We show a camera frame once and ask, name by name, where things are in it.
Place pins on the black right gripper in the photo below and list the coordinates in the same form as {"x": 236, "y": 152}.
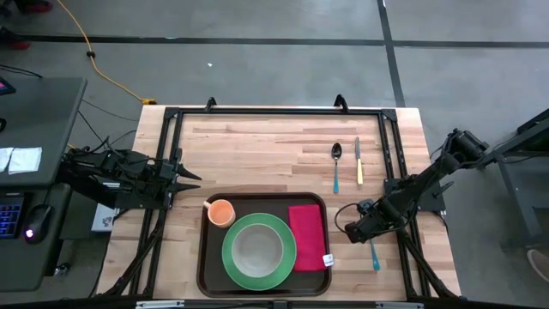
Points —
{"x": 364, "y": 227}

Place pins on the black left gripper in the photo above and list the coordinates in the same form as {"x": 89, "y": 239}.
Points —
{"x": 167, "y": 184}

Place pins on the pale orange ribbed cup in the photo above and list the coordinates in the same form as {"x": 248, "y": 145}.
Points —
{"x": 221, "y": 213}

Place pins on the red cloth napkin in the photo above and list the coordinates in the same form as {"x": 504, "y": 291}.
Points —
{"x": 306, "y": 236}

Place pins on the green plate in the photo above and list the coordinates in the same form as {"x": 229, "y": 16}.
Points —
{"x": 229, "y": 266}

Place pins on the grey-beige bowl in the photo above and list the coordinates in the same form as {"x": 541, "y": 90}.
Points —
{"x": 257, "y": 251}

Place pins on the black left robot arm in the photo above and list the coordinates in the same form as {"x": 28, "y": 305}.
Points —
{"x": 111, "y": 176}

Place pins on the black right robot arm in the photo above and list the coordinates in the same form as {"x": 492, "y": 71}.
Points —
{"x": 429, "y": 178}

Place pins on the dark brown plastic tray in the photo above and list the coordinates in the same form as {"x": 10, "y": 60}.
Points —
{"x": 206, "y": 274}

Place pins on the small white tag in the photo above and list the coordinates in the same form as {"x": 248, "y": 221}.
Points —
{"x": 328, "y": 260}

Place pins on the white printed box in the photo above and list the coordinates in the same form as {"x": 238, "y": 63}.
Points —
{"x": 104, "y": 218}

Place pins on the black computer mouse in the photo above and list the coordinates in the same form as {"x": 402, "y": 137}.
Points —
{"x": 38, "y": 223}

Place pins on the dark grey desk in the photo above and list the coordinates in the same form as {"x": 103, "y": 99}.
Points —
{"x": 38, "y": 116}

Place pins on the dark grey metal stand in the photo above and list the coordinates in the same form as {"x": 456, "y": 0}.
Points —
{"x": 506, "y": 149}

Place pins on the white paper sheet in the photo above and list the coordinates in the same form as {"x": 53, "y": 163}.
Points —
{"x": 25, "y": 159}
{"x": 4, "y": 159}

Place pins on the person's grey shoe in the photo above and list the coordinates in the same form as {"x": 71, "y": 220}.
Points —
{"x": 539, "y": 264}

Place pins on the backlit black keyboard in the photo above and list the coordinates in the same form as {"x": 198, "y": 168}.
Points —
{"x": 9, "y": 216}

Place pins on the device with pink screen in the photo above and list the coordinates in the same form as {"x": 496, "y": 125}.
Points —
{"x": 5, "y": 86}

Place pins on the person's red shoe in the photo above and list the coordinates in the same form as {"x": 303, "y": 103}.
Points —
{"x": 15, "y": 42}
{"x": 36, "y": 5}

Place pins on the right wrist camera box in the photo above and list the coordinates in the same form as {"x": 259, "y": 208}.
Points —
{"x": 365, "y": 207}

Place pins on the black aluminium table frame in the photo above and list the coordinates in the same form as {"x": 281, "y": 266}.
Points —
{"x": 279, "y": 111}

